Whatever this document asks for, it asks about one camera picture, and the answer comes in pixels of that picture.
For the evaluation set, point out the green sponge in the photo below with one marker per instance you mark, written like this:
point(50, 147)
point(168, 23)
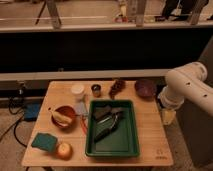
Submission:
point(45, 142)

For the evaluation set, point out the yellow apple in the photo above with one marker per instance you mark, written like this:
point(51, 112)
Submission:
point(64, 151)

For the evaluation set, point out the dark grape bunch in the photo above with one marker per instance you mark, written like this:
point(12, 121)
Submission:
point(117, 87)

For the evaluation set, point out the banana in bowl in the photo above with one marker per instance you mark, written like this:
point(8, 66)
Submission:
point(61, 118)

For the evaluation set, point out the white cup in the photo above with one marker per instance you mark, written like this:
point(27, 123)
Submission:
point(78, 90)

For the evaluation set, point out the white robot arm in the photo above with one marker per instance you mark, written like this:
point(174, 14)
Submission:
point(187, 82)

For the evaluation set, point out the green plastic tray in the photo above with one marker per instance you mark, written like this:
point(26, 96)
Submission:
point(123, 142)

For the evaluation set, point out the blue box on floor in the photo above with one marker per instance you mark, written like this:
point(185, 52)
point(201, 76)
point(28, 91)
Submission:
point(31, 111)

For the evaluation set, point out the red bowl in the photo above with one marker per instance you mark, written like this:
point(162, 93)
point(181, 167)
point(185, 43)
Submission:
point(67, 111)

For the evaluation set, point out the red carrot stick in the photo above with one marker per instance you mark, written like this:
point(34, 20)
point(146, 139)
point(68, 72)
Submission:
point(83, 124)

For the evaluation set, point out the wooden table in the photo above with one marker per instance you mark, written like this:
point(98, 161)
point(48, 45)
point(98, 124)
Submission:
point(154, 147)

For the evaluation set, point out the small dark metal cup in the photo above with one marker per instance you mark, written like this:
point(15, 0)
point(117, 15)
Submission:
point(96, 90)

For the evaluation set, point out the dark block in tray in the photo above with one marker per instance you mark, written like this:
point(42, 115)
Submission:
point(101, 112)

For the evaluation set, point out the small grey towel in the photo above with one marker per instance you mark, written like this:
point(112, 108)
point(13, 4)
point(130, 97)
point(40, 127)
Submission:
point(80, 109)

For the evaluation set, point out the purple bowl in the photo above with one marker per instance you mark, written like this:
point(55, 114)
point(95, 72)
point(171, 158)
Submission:
point(145, 88)

